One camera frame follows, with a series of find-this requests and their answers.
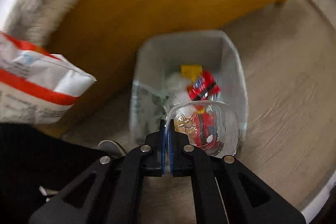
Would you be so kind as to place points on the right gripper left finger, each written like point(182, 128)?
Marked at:
point(109, 191)

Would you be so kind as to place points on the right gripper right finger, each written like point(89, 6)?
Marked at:
point(224, 189)

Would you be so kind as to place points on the clear plastic tray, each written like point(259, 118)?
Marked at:
point(210, 125)

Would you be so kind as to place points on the red snack wrapper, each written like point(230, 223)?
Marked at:
point(203, 87)

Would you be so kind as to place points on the yellow snack bag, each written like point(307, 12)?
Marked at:
point(191, 72)

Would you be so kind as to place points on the white red paper bag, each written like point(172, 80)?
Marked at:
point(37, 87)

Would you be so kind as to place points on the white lined trash bin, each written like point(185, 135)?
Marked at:
point(167, 64)

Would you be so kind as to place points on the person's black trouser legs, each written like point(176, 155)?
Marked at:
point(31, 159)

